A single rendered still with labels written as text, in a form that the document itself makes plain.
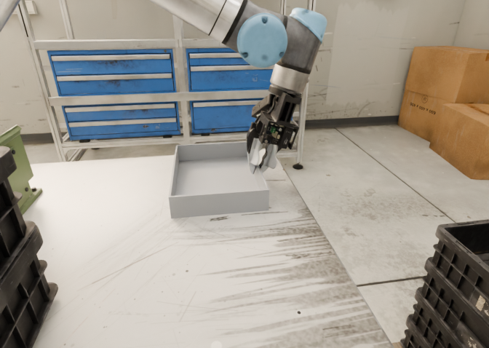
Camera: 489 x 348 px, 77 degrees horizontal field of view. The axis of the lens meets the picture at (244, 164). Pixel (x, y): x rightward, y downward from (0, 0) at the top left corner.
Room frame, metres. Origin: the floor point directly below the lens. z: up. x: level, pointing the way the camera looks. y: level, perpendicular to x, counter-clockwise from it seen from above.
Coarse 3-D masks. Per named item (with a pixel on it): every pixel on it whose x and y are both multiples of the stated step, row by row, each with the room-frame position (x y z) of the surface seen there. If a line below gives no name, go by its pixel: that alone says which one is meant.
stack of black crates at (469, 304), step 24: (456, 240) 0.57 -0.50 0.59; (480, 240) 0.64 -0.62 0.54; (432, 264) 0.61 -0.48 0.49; (456, 264) 0.55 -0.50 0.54; (480, 264) 0.50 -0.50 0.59; (432, 288) 0.59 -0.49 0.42; (456, 288) 0.53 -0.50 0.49; (480, 288) 0.49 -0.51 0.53; (432, 312) 0.56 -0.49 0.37; (456, 312) 0.51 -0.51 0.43; (480, 312) 0.46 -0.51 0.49; (408, 336) 0.61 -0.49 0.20; (432, 336) 0.54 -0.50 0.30; (456, 336) 0.48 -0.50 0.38; (480, 336) 0.45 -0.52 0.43
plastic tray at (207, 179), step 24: (192, 144) 0.78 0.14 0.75; (216, 144) 0.79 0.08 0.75; (240, 144) 0.80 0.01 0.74; (192, 168) 0.73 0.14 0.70; (216, 168) 0.73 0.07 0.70; (240, 168) 0.73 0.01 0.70; (192, 192) 0.61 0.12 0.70; (216, 192) 0.61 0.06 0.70; (240, 192) 0.53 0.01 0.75; (264, 192) 0.54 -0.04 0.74; (192, 216) 0.52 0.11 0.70
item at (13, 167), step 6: (0, 150) 0.32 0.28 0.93; (6, 150) 0.32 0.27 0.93; (0, 156) 0.31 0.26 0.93; (6, 156) 0.31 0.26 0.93; (12, 156) 0.33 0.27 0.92; (0, 162) 0.30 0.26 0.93; (6, 162) 0.31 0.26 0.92; (12, 162) 0.32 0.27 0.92; (0, 168) 0.30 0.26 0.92; (6, 168) 0.30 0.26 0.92; (12, 168) 0.32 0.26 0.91; (0, 174) 0.29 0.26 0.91; (6, 174) 0.30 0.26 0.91; (0, 180) 0.29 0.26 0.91
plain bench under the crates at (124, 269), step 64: (64, 192) 0.61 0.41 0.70; (128, 192) 0.61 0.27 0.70; (64, 256) 0.40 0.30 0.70; (128, 256) 0.40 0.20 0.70; (192, 256) 0.40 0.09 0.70; (256, 256) 0.40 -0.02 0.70; (320, 256) 0.40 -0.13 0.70; (64, 320) 0.28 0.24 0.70; (128, 320) 0.28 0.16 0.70; (192, 320) 0.28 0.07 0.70; (256, 320) 0.28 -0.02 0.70; (320, 320) 0.28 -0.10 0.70
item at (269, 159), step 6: (270, 144) 0.67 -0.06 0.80; (270, 150) 0.67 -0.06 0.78; (276, 150) 0.65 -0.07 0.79; (264, 156) 0.68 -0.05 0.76; (270, 156) 0.67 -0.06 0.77; (276, 156) 0.65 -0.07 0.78; (264, 162) 0.67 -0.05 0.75; (270, 162) 0.65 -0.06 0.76; (276, 162) 0.63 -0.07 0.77; (264, 168) 0.67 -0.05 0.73
